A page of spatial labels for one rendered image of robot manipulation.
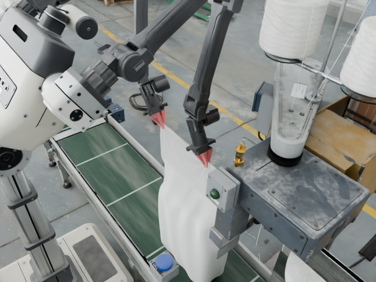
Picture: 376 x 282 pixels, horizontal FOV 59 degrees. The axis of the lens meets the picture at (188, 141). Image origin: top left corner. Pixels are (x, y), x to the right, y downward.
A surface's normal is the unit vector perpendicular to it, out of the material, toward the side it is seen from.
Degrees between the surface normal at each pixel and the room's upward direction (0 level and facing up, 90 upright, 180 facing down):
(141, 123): 0
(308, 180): 0
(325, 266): 90
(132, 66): 88
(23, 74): 50
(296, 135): 0
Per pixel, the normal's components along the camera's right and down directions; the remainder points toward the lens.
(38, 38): -0.57, -0.21
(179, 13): 0.58, 0.47
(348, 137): 0.04, -0.77
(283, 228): -0.78, 0.38
